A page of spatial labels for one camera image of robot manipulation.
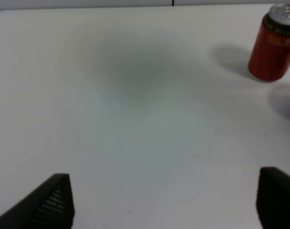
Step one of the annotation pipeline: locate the red soda can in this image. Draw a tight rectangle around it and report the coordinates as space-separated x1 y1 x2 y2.
248 3 290 82

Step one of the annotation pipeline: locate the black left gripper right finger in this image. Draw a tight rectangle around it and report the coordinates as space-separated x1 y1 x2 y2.
256 167 290 229

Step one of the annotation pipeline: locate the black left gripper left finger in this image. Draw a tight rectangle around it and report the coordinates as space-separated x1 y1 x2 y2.
0 173 75 229

